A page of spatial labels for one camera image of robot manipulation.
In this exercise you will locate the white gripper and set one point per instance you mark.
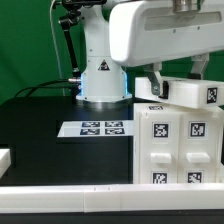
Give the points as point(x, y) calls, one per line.
point(151, 31)

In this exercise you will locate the white cabinet top box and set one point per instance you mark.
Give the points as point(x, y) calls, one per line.
point(190, 93)

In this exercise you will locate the white cabinet door panel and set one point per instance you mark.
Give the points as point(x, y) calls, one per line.
point(157, 146)
point(199, 146)

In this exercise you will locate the white cabinet body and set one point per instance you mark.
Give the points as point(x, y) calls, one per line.
point(157, 106)

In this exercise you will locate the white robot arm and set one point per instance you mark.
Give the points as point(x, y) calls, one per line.
point(179, 68)

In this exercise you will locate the white marker base plate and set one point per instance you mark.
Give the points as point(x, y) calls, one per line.
point(109, 128)

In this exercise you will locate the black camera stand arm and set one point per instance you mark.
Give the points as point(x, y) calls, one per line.
point(70, 33)

